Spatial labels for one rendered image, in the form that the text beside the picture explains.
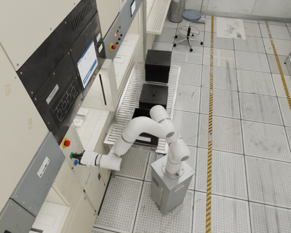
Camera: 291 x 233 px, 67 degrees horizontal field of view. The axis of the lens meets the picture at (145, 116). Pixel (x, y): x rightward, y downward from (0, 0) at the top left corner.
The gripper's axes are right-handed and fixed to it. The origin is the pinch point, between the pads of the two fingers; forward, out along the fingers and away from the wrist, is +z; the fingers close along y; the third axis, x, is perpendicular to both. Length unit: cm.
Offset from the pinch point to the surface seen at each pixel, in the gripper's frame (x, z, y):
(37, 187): 21.7, 1.9, -31.1
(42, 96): 56, 3, 0
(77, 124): -30, 26, 46
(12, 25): 90, 3, 3
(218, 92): -120, -126, 215
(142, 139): -38, -36, 46
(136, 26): -21, 8, 215
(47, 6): 86, 3, 27
